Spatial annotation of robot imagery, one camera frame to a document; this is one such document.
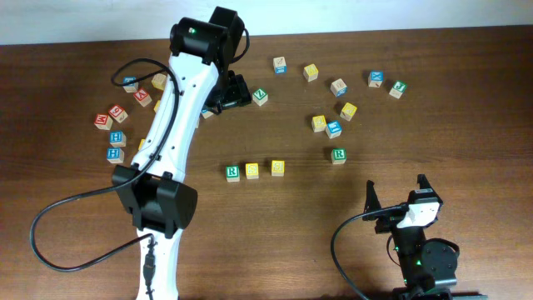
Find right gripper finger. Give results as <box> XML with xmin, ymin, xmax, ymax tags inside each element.
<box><xmin>362</xmin><ymin>180</ymin><xmax>381</xmax><ymax>221</ymax></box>
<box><xmin>417</xmin><ymin>174</ymin><xmax>433</xmax><ymax>192</ymax></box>

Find yellow S block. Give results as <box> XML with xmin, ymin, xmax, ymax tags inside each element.
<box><xmin>271</xmin><ymin>160</ymin><xmax>285</xmax><ymax>177</ymax></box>
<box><xmin>245</xmin><ymin>162</ymin><xmax>259</xmax><ymax>180</ymax></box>

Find green r block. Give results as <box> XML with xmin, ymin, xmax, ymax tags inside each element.
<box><xmin>331</xmin><ymin>148</ymin><xmax>347</xmax><ymax>164</ymax></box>
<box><xmin>225</xmin><ymin>165</ymin><xmax>240</xmax><ymax>183</ymax></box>

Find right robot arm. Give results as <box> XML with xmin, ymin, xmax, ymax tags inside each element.
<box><xmin>363</xmin><ymin>174</ymin><xmax>488</xmax><ymax>299</ymax></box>

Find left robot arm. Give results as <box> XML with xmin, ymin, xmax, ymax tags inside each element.
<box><xmin>112</xmin><ymin>7</ymin><xmax>252</xmax><ymax>299</ymax></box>

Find green Z block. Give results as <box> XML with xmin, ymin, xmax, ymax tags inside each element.
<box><xmin>252</xmin><ymin>88</ymin><xmax>268</xmax><ymax>106</ymax></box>

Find blue P block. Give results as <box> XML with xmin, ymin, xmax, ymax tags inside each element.
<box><xmin>202</xmin><ymin>109</ymin><xmax>214</xmax><ymax>119</ymax></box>

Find wood block blue side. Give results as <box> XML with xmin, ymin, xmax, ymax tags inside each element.
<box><xmin>273</xmin><ymin>57</ymin><xmax>286</xmax><ymax>74</ymax></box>

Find plain wood yellow block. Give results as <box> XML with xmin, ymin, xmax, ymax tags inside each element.
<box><xmin>152</xmin><ymin>73</ymin><xmax>167</xmax><ymax>91</ymax></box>

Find yellow block upper left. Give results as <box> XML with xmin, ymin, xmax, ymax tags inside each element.
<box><xmin>153</xmin><ymin>100</ymin><xmax>161</xmax><ymax>113</ymax></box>

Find yellow block top right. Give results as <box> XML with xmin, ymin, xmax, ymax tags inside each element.
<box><xmin>303</xmin><ymin>63</ymin><xmax>319</xmax><ymax>82</ymax></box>

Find blue E block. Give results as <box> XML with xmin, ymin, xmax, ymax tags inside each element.
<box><xmin>326</xmin><ymin>121</ymin><xmax>342</xmax><ymax>139</ymax></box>

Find red A block upper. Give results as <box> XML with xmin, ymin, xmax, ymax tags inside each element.
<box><xmin>133</xmin><ymin>87</ymin><xmax>152</xmax><ymax>107</ymax></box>

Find yellow block centre right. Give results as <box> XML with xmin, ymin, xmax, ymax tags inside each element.
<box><xmin>311</xmin><ymin>115</ymin><xmax>326</xmax><ymax>133</ymax></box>

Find blue 5 block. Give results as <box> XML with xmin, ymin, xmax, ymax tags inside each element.
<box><xmin>122</xmin><ymin>77</ymin><xmax>138</xmax><ymax>93</ymax></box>

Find green J block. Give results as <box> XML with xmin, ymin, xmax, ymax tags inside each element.
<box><xmin>389</xmin><ymin>81</ymin><xmax>408</xmax><ymax>99</ymax></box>

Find yellow O block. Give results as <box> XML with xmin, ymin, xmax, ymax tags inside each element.
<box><xmin>138</xmin><ymin>139</ymin><xmax>145</xmax><ymax>151</ymax></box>

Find wood block blue edge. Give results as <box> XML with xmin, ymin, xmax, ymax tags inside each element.
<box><xmin>330</xmin><ymin>78</ymin><xmax>347</xmax><ymax>97</ymax></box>

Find red 6 block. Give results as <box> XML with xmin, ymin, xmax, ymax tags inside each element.
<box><xmin>108</xmin><ymin>104</ymin><xmax>128</xmax><ymax>123</ymax></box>

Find blue X block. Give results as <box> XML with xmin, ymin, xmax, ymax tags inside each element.
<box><xmin>368</xmin><ymin>71</ymin><xmax>384</xmax><ymax>88</ymax></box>

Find blue H block upper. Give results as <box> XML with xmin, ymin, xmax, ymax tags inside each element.
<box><xmin>109</xmin><ymin>131</ymin><xmax>127</xmax><ymax>148</ymax></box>

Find blue h block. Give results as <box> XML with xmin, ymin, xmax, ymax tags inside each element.
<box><xmin>107</xmin><ymin>147</ymin><xmax>125</xmax><ymax>163</ymax></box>
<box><xmin>109</xmin><ymin>131</ymin><xmax>127</xmax><ymax>148</ymax></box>

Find red M block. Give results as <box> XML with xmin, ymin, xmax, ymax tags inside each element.
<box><xmin>94</xmin><ymin>113</ymin><xmax>112</xmax><ymax>130</ymax></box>

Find blue H block lower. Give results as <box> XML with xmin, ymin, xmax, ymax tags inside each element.
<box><xmin>107</xmin><ymin>147</ymin><xmax>125</xmax><ymax>163</ymax></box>

